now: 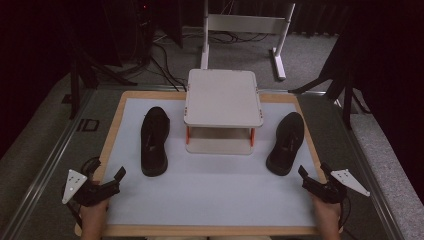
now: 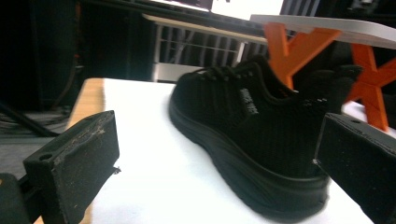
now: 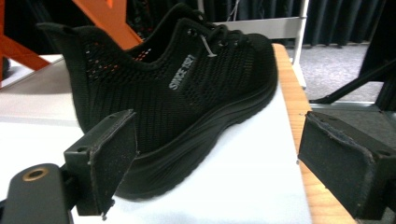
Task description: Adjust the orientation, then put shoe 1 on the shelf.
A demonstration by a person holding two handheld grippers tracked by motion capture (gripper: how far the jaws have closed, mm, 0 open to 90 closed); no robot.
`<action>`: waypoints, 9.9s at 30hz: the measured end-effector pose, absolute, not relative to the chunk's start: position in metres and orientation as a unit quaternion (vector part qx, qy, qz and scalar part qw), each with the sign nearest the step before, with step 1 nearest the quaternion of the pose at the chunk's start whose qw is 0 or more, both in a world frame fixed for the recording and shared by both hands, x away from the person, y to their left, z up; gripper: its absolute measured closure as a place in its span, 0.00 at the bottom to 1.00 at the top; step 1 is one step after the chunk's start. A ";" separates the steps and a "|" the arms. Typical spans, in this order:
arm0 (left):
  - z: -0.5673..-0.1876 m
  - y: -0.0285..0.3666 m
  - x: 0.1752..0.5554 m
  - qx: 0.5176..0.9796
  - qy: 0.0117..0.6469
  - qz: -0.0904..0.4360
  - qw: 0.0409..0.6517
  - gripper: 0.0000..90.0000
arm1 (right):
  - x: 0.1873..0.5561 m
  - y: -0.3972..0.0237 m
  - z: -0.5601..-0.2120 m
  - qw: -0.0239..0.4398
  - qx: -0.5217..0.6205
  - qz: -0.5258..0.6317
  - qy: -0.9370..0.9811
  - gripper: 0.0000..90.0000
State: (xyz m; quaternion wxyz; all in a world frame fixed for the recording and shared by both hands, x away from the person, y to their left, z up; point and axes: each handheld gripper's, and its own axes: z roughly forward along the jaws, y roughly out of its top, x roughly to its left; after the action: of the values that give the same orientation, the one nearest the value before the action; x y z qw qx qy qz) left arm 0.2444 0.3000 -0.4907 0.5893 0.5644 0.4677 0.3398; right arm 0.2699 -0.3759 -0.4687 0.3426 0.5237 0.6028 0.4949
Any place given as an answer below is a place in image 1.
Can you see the wooden framed white board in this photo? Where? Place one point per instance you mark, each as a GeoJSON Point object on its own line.
{"type": "Point", "coordinates": [206, 193]}

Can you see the dark computer tower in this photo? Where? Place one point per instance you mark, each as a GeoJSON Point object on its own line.
{"type": "Point", "coordinates": [143, 30]}

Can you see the black shoe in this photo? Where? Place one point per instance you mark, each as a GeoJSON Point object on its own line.
{"type": "Point", "coordinates": [154, 143]}
{"type": "Point", "coordinates": [286, 146]}

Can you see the black metal stand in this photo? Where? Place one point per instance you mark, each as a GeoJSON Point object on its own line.
{"type": "Point", "coordinates": [340, 83]}
{"type": "Point", "coordinates": [76, 83]}

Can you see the grey padded ledge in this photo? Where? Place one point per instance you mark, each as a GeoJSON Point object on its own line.
{"type": "Point", "coordinates": [393, 173]}

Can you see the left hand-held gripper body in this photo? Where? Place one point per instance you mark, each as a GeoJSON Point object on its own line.
{"type": "Point", "coordinates": [93, 193]}

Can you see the person's right hand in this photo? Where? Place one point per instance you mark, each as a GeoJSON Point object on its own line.
{"type": "Point", "coordinates": [328, 210]}

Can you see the aluminium frame rail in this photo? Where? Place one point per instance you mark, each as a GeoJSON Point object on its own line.
{"type": "Point", "coordinates": [43, 170]}
{"type": "Point", "coordinates": [373, 186]}

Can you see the white shoe rack orange supports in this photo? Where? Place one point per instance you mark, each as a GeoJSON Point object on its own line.
{"type": "Point", "coordinates": [222, 100]}

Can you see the person's left hand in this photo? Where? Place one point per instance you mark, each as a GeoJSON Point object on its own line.
{"type": "Point", "coordinates": [95, 211]}

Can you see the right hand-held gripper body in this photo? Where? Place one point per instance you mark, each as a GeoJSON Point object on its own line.
{"type": "Point", "coordinates": [328, 192]}

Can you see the white desk frame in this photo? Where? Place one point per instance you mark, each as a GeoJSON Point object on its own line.
{"type": "Point", "coordinates": [246, 23]}

